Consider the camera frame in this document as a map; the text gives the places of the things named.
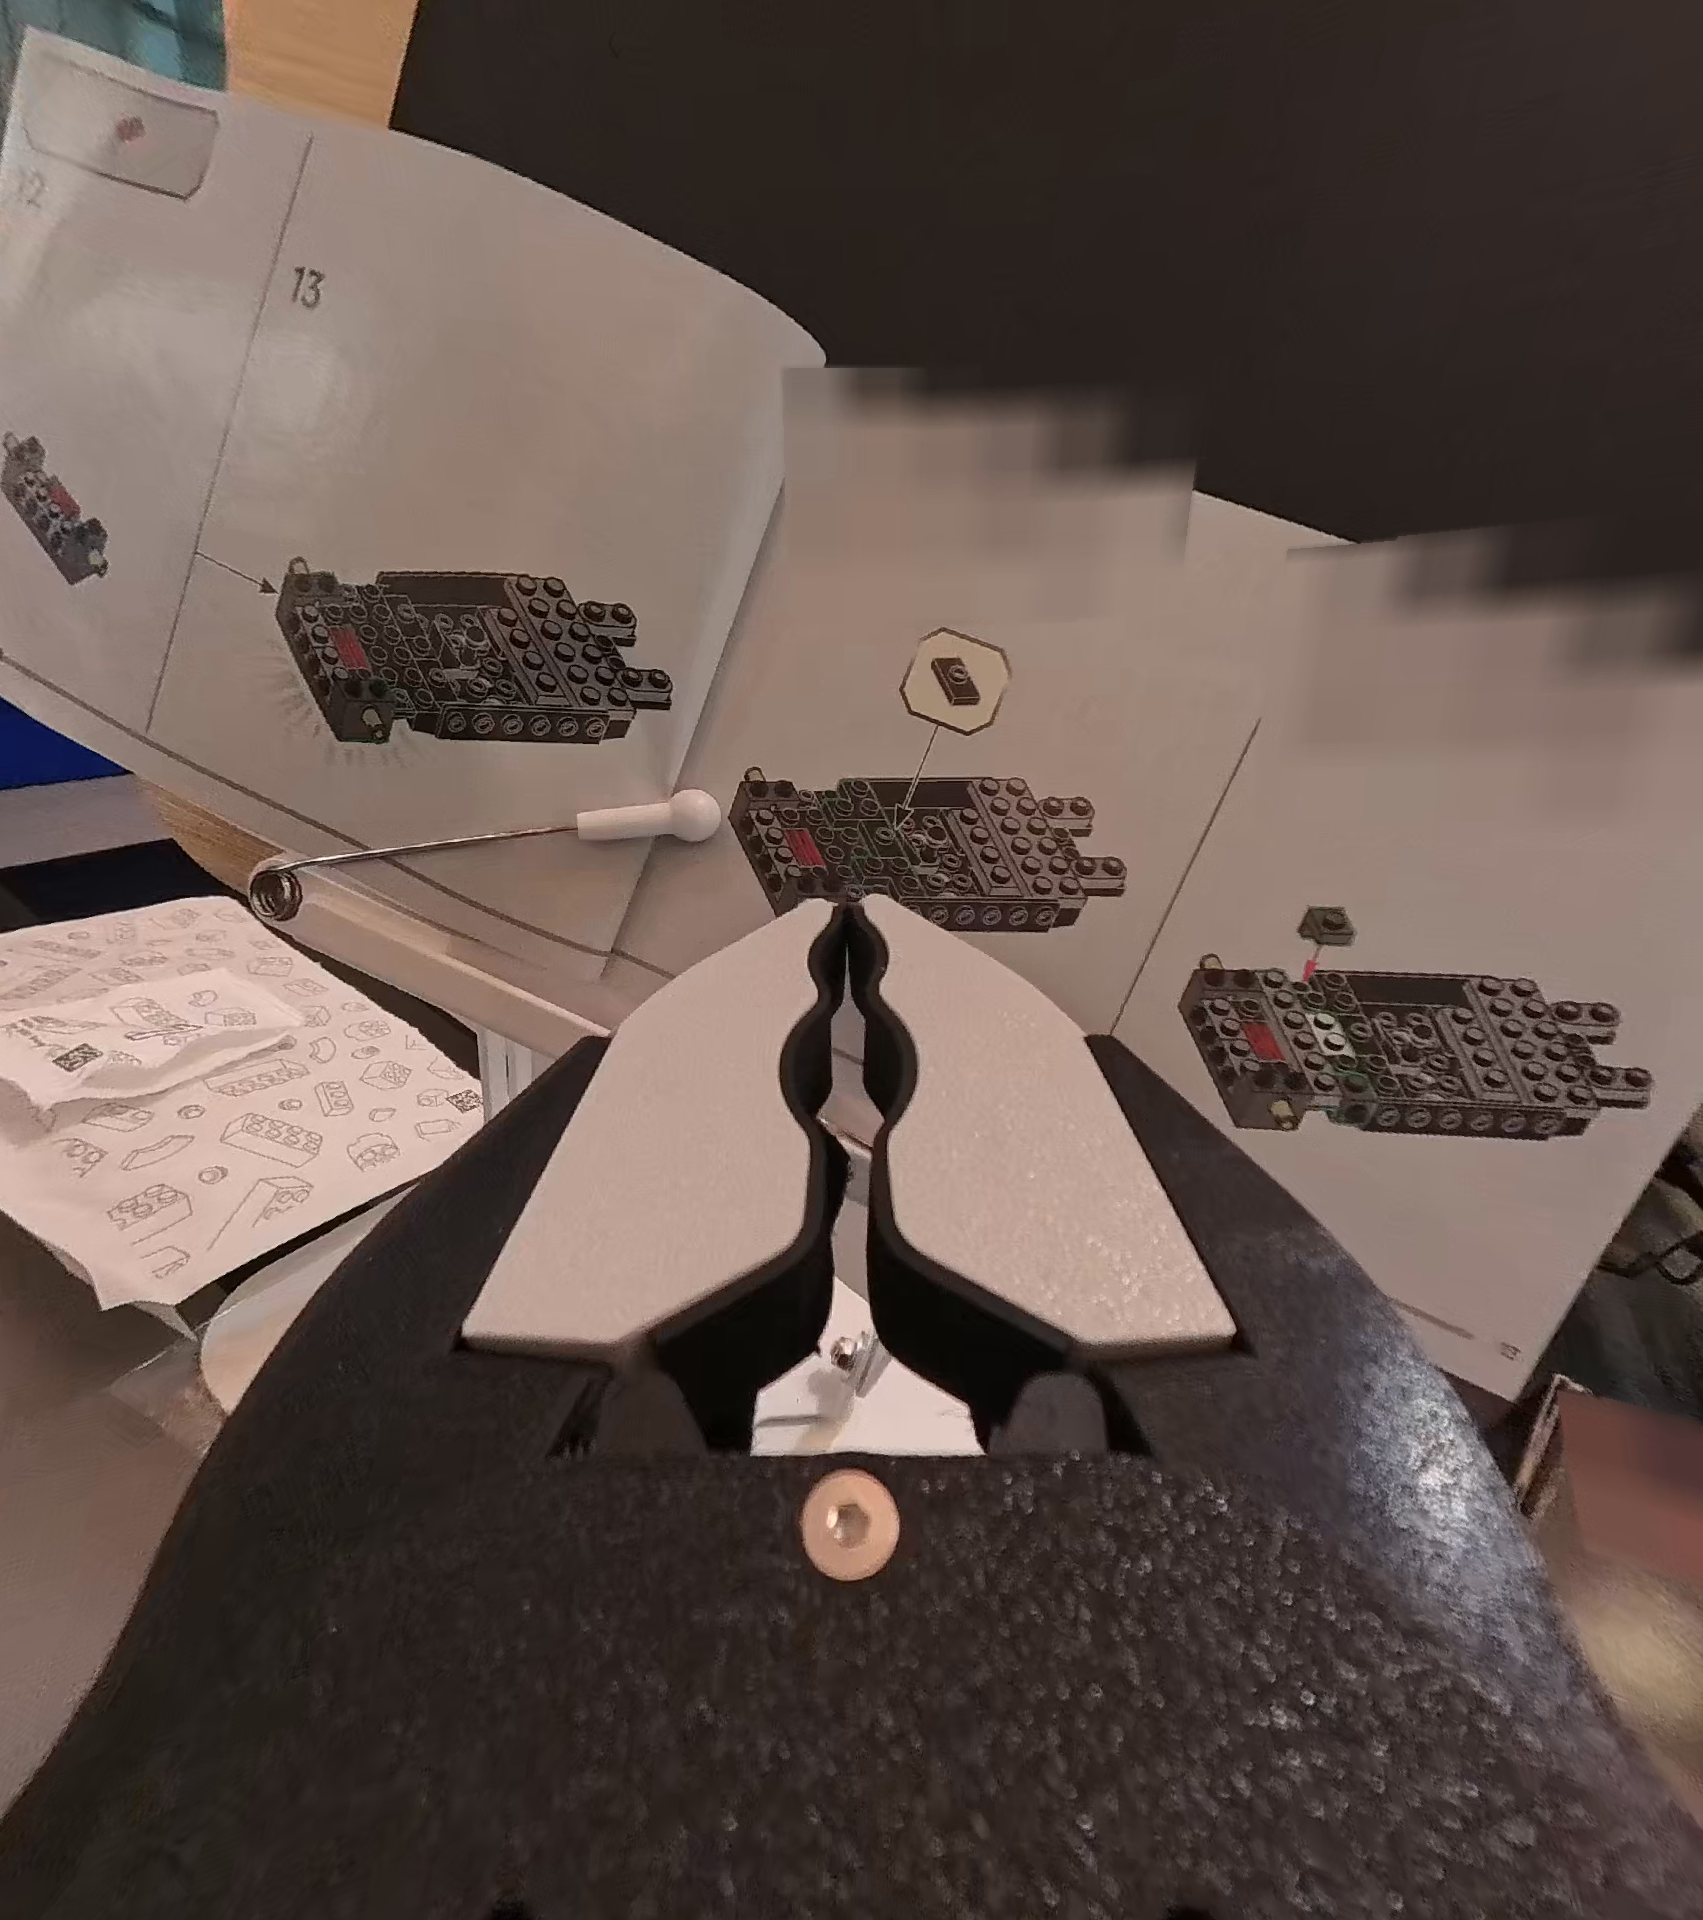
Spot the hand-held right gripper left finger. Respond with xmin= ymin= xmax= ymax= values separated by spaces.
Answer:
xmin=457 ymin=894 xmax=855 ymax=1452

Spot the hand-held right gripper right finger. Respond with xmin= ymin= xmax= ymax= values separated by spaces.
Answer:
xmin=845 ymin=894 xmax=1239 ymax=1452

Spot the white printed paper bag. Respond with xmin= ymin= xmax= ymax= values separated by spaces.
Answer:
xmin=0 ymin=894 xmax=487 ymax=1338

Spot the crumpled white paper slip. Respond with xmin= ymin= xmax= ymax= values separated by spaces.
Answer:
xmin=0 ymin=963 xmax=307 ymax=1116

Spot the brick instruction booklet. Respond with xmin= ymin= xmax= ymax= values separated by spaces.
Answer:
xmin=0 ymin=25 xmax=1703 ymax=1403

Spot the black flat panel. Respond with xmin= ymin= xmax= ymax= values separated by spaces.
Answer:
xmin=389 ymin=0 xmax=1703 ymax=683

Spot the wire page holder white tip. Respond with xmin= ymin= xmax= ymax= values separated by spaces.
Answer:
xmin=245 ymin=785 xmax=721 ymax=919

